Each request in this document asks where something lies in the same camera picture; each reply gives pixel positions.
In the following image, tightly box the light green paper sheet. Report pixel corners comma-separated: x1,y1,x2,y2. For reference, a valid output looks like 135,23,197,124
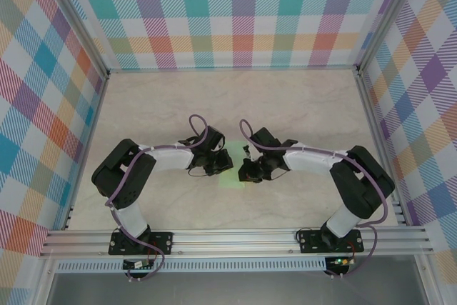
217,139,248,189

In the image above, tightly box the circuit board with green light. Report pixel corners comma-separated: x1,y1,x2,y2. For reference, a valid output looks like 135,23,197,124
330,256,357,267

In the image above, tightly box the grey metal panel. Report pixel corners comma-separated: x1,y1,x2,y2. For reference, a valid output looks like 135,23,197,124
46,271,429,305

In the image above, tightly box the small black circuit board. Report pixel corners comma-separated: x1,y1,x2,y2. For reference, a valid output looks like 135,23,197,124
122,259,155,271

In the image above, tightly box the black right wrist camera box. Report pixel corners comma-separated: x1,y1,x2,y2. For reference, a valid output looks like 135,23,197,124
249,126,281,151

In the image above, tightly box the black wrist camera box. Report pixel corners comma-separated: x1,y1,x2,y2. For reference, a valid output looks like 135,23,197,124
201,126,227,153
249,126,281,151

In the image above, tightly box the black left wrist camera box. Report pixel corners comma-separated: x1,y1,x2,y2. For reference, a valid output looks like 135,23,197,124
201,126,227,153

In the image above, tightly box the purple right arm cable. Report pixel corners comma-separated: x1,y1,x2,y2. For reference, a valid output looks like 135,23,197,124
238,118,388,279

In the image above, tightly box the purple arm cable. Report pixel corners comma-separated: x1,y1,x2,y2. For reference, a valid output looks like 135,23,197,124
105,114,211,283
238,118,388,279

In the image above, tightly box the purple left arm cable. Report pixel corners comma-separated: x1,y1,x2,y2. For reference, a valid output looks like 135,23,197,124
105,114,211,283

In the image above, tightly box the long aluminium mounting rail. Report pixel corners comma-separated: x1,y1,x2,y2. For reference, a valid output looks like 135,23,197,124
39,225,436,259

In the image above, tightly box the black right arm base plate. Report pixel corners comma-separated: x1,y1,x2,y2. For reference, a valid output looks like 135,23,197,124
297,228,365,254

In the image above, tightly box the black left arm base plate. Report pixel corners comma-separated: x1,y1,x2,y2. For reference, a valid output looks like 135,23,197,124
108,231,175,256

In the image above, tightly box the aluminium frame crossbar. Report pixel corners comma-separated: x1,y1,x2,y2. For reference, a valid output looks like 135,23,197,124
106,64,360,74

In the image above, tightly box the slotted grey cable duct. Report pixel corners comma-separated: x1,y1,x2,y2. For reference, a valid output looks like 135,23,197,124
55,256,328,274

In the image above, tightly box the aluminium table side rail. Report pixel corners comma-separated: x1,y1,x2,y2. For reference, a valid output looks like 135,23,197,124
351,69,410,227
63,73,110,231

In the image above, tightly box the aluminium frame post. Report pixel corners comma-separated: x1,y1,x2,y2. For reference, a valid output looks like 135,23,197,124
355,0,426,74
35,0,111,83

